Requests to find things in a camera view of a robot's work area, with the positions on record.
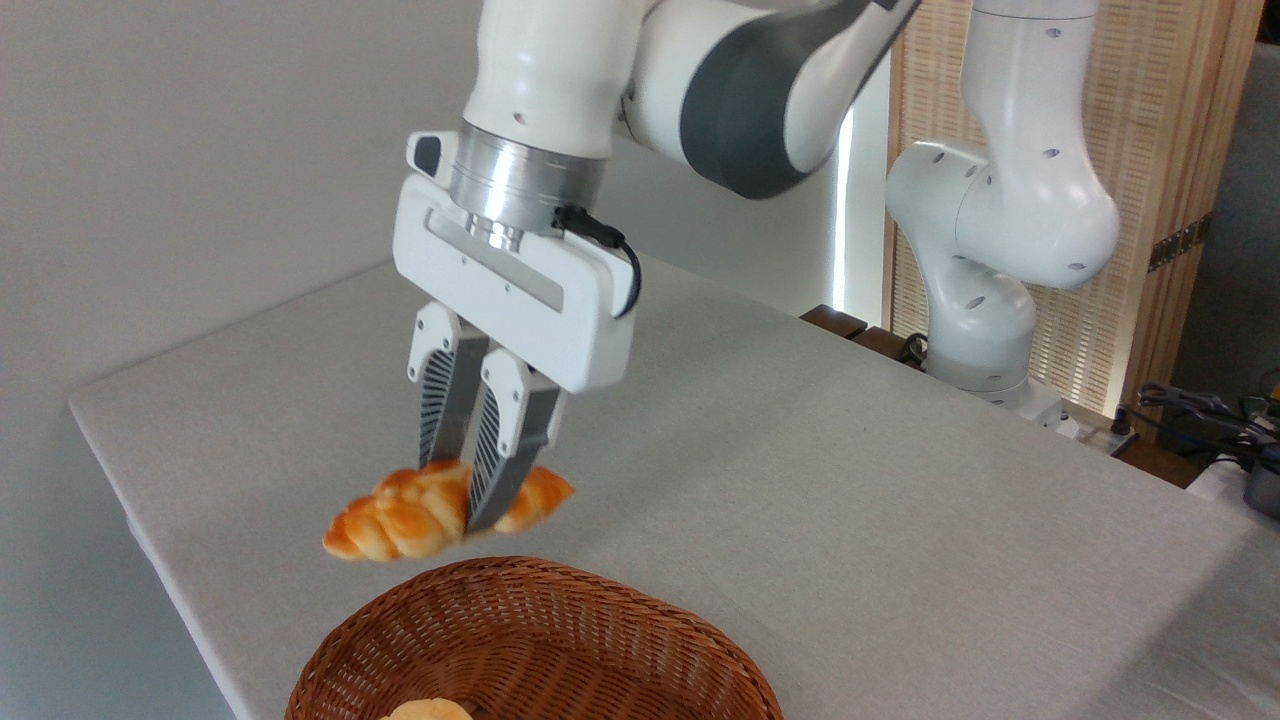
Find dark brown wooden furniture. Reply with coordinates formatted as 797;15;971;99
800;304;927;372

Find light wooden slatted screen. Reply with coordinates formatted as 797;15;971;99
884;0;1267;423

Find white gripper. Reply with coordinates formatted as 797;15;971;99
392;175;638;535

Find brown wicker basket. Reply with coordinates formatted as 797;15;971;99
285;556;785;720

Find grey tablecloth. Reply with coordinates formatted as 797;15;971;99
68;255;1280;720

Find pale round bread roll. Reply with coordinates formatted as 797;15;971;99
378;697;476;720

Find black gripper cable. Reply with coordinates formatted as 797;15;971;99
553;205;643;320

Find braided golden bread loaf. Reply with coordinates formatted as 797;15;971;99
322;459;576;563

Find black cable bundle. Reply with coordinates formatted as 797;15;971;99
1112;382;1280;473

